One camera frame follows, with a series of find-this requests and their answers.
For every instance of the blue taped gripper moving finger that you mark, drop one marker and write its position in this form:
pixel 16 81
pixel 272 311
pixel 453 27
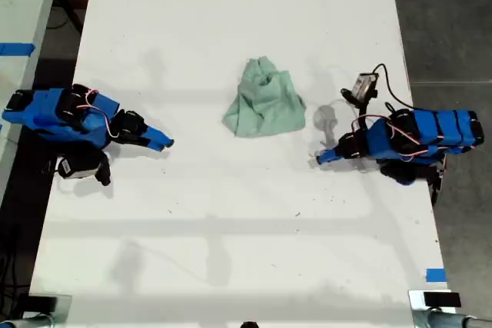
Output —
pixel 151 144
pixel 326 160

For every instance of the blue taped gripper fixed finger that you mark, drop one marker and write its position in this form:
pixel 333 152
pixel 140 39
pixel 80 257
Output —
pixel 161 136
pixel 330 153

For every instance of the pale green t-shirt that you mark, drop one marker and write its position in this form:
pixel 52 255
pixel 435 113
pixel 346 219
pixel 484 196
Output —
pixel 265 109

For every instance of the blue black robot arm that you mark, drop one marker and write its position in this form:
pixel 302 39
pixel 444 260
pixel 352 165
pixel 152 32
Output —
pixel 46 113
pixel 430 132

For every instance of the long blue tape strip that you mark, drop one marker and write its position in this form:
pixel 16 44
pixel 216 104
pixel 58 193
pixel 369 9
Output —
pixel 15 48

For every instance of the short blue tape strip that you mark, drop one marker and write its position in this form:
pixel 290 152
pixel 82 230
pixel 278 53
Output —
pixel 436 275

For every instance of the white side table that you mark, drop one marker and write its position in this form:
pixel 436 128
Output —
pixel 19 1

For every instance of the small black box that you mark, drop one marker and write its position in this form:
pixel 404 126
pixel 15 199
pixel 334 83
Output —
pixel 442 299
pixel 41 303

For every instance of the small black round object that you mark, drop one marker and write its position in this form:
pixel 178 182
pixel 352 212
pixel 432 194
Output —
pixel 250 324

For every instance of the black camera stalk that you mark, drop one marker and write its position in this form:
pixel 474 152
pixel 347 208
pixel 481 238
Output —
pixel 355 99
pixel 104 170

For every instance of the silver black camera box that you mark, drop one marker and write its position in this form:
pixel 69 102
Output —
pixel 365 86

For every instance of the black white camera box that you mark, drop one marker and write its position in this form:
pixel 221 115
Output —
pixel 78 166

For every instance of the metal table bracket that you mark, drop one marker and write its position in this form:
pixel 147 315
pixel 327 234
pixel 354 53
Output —
pixel 61 310
pixel 417 310

